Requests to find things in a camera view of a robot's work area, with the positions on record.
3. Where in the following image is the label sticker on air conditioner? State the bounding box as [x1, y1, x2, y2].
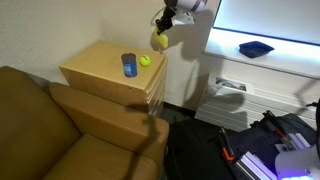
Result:
[216, 77, 247, 91]

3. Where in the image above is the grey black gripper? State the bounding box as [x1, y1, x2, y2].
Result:
[155, 7, 194, 34]

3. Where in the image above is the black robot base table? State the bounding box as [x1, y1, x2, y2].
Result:
[222, 114, 319, 180]

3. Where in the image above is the brown leather armchair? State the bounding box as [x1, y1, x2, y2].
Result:
[0, 66, 169, 180]

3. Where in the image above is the orange-handled black clamp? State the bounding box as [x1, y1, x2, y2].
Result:
[219, 127, 235, 161]

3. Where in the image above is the red-handled black clamp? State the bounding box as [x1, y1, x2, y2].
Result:
[263, 110, 286, 137]

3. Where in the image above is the yellow-green tennis ball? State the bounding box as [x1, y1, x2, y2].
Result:
[139, 55, 151, 67]

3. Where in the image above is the white window sill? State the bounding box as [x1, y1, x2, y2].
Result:
[204, 29, 320, 79]

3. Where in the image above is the yellow sponge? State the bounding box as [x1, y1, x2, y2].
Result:
[153, 29, 168, 48]

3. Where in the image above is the blue tin can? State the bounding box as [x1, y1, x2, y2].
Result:
[121, 53, 137, 78]

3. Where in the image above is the aluminium extrusion rail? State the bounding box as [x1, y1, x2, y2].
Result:
[236, 151, 277, 180]

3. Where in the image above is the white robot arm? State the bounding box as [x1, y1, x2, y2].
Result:
[153, 0, 319, 180]

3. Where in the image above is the wooden night stand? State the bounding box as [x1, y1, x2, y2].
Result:
[59, 41, 167, 116]

